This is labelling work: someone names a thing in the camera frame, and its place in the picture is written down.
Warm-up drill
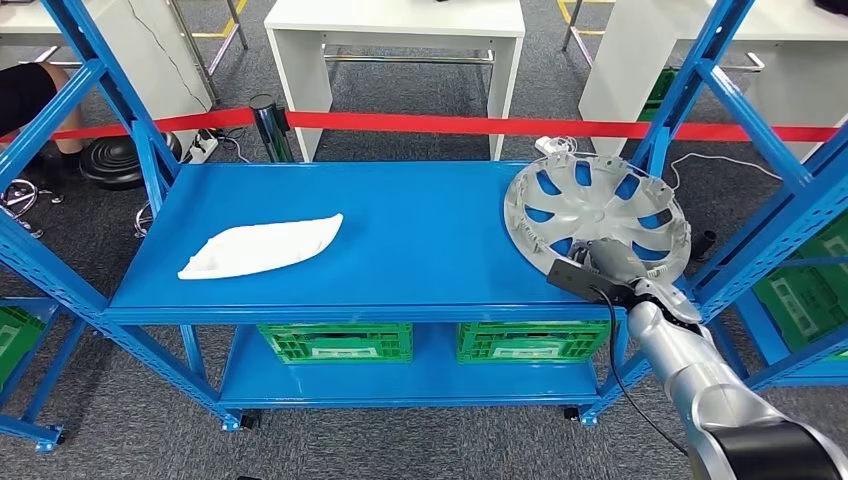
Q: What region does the white power strip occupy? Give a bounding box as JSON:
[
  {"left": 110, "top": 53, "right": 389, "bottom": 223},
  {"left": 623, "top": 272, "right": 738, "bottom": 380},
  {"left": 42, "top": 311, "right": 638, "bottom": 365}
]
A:
[{"left": 182, "top": 129, "right": 220, "bottom": 166}]

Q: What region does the black cylinder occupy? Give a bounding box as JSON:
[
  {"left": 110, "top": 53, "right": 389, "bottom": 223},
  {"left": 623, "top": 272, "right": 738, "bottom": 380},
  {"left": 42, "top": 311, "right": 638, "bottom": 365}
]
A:
[{"left": 692, "top": 229, "right": 719, "bottom": 260}]

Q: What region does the silver wheel hubcap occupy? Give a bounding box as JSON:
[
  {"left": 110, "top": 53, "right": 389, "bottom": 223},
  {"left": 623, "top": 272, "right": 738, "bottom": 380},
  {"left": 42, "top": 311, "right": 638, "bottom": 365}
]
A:
[{"left": 503, "top": 153, "right": 693, "bottom": 287}]

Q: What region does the yellow floor tape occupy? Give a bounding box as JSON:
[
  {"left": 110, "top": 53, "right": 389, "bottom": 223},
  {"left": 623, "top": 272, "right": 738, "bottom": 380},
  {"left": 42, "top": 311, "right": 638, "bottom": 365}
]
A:
[
  {"left": 190, "top": 0, "right": 249, "bottom": 37},
  {"left": 558, "top": 0, "right": 607, "bottom": 34}
]

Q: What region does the white power adapter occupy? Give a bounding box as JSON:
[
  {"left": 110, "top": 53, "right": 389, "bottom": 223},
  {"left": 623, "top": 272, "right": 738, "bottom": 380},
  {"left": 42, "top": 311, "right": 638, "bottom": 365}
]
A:
[{"left": 533, "top": 135, "right": 579, "bottom": 157}]

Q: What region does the red barrier tape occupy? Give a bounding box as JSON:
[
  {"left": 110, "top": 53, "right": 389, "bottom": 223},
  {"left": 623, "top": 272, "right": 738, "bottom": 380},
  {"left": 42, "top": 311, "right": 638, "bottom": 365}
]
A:
[{"left": 0, "top": 107, "right": 839, "bottom": 144}]

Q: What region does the white curved plastic part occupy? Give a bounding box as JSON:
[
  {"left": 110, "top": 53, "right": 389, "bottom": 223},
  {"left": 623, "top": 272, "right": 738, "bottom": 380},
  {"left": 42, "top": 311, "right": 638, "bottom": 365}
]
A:
[{"left": 177, "top": 212, "right": 345, "bottom": 282}]

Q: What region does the metal table frame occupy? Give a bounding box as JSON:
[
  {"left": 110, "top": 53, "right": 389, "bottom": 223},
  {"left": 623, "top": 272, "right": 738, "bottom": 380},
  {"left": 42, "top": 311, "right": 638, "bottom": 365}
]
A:
[{"left": 168, "top": 0, "right": 249, "bottom": 101}]

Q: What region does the chrome stool base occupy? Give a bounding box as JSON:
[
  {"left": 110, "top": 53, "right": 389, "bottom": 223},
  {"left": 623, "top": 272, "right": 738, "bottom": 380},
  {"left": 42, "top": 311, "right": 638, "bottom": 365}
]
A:
[
  {"left": 132, "top": 201, "right": 155, "bottom": 240},
  {"left": 0, "top": 178, "right": 66, "bottom": 240}
]

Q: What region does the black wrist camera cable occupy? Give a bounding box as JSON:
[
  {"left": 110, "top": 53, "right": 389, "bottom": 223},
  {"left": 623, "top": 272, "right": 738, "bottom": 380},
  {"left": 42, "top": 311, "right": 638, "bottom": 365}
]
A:
[{"left": 589, "top": 284, "right": 690, "bottom": 458}]

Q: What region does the black round stool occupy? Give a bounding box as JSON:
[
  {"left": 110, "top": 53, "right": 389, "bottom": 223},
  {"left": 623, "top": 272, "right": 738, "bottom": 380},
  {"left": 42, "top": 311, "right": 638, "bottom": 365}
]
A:
[{"left": 79, "top": 132, "right": 183, "bottom": 192}]

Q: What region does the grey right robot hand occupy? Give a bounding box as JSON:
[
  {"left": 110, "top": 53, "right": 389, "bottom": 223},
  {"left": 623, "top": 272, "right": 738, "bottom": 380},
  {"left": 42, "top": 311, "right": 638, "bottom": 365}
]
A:
[{"left": 570, "top": 237, "right": 652, "bottom": 287}]

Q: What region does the person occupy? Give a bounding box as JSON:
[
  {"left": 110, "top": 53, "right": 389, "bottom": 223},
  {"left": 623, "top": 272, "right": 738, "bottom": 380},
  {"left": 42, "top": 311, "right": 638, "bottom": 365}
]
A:
[{"left": 0, "top": 61, "right": 86, "bottom": 193}]

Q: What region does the white floor cable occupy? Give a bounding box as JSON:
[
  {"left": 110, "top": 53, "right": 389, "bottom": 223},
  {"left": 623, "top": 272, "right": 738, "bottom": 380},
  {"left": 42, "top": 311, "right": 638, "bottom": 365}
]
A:
[{"left": 667, "top": 152, "right": 784, "bottom": 193}]

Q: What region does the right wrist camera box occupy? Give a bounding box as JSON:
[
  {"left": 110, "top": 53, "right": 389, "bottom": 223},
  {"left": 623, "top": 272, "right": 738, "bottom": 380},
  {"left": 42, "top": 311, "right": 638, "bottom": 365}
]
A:
[{"left": 546, "top": 258, "right": 639, "bottom": 308}]

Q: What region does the blue metal shelf rack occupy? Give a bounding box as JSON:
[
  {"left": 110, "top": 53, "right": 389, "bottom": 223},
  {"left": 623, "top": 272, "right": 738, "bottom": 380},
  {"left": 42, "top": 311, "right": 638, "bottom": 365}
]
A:
[
  {"left": 0, "top": 296, "right": 87, "bottom": 453},
  {"left": 0, "top": 0, "right": 848, "bottom": 429},
  {"left": 735, "top": 254, "right": 848, "bottom": 389}
]

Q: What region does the black stanchion post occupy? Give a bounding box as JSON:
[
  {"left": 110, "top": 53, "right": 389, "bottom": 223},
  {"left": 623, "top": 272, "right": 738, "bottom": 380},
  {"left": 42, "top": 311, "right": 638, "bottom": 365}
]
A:
[{"left": 248, "top": 93, "right": 295, "bottom": 164}]

